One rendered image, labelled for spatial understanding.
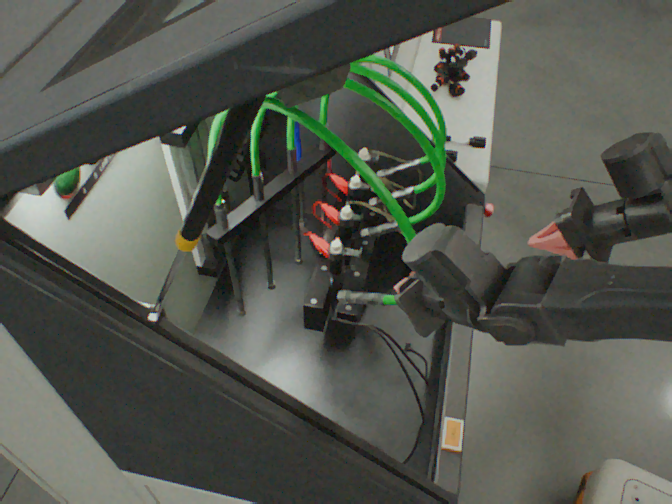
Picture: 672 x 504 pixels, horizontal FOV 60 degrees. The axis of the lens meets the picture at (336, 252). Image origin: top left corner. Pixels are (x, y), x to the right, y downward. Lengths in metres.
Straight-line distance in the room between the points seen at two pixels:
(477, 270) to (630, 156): 0.26
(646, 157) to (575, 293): 0.28
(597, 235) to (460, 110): 0.73
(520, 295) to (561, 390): 1.64
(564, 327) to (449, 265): 0.12
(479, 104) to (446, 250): 0.96
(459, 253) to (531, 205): 2.14
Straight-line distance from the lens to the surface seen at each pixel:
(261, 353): 1.17
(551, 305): 0.55
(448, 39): 1.74
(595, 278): 0.55
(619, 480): 1.81
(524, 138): 3.07
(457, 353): 1.05
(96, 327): 0.67
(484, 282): 0.61
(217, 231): 1.01
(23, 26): 0.79
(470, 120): 1.46
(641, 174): 0.78
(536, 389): 2.18
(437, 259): 0.59
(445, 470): 0.96
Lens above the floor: 1.84
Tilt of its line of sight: 50 degrees down
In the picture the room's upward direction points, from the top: 1 degrees clockwise
